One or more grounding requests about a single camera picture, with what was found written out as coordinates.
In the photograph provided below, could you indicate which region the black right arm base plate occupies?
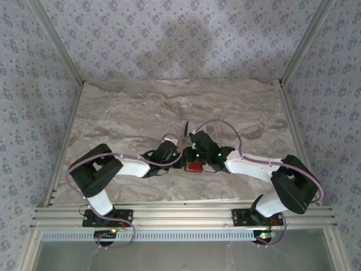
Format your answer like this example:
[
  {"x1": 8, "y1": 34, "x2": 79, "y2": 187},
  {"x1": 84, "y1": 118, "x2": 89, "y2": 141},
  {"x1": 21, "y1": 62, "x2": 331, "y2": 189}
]
[{"x1": 231, "y1": 208, "x2": 284, "y2": 228}]

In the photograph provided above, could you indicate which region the black right control board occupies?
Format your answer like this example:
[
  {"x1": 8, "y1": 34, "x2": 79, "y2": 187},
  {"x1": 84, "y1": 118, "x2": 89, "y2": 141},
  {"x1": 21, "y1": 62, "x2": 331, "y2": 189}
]
[{"x1": 252, "y1": 230, "x2": 276, "y2": 244}]

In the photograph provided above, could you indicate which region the aluminium mounting rail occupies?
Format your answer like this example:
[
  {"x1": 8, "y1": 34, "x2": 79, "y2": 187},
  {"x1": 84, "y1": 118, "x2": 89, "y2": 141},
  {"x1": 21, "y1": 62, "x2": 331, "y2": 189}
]
[{"x1": 29, "y1": 200, "x2": 338, "y2": 229}]

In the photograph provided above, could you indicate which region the aluminium table side rail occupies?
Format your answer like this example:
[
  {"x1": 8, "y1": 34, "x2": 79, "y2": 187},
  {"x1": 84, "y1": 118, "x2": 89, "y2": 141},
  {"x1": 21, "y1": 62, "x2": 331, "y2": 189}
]
[
  {"x1": 279, "y1": 82, "x2": 322, "y2": 206},
  {"x1": 42, "y1": 83, "x2": 85, "y2": 208}
]

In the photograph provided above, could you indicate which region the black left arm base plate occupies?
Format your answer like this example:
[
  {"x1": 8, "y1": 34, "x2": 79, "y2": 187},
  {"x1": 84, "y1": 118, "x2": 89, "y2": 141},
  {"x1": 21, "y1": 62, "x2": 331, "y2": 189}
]
[{"x1": 82, "y1": 208, "x2": 134, "y2": 228}]

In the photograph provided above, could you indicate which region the aluminium frame post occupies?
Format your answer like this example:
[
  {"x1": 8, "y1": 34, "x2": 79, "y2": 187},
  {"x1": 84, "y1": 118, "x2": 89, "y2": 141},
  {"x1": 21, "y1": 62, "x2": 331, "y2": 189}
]
[
  {"x1": 28, "y1": 0, "x2": 86, "y2": 85},
  {"x1": 279, "y1": 0, "x2": 337, "y2": 86}
]

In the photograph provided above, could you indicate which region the black control board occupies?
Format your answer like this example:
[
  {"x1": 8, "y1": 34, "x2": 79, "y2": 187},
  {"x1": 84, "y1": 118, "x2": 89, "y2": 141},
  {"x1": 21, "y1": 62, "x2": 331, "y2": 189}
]
[
  {"x1": 252, "y1": 230, "x2": 276, "y2": 244},
  {"x1": 94, "y1": 230, "x2": 118, "y2": 245}
]

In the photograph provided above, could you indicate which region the red card holder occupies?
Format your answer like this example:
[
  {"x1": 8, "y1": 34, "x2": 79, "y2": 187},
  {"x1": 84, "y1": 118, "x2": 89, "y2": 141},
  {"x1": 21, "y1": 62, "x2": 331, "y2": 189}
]
[{"x1": 183, "y1": 162, "x2": 205, "y2": 174}]

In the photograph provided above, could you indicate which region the black left control board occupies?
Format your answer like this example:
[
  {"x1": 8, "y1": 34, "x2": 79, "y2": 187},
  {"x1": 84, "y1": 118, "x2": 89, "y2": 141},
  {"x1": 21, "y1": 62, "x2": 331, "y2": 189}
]
[{"x1": 94, "y1": 230, "x2": 118, "y2": 245}]

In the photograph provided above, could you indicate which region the grey slotted cable duct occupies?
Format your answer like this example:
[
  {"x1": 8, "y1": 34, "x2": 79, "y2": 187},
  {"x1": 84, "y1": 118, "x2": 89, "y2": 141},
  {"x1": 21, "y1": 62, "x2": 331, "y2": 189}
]
[{"x1": 41, "y1": 230, "x2": 279, "y2": 242}]

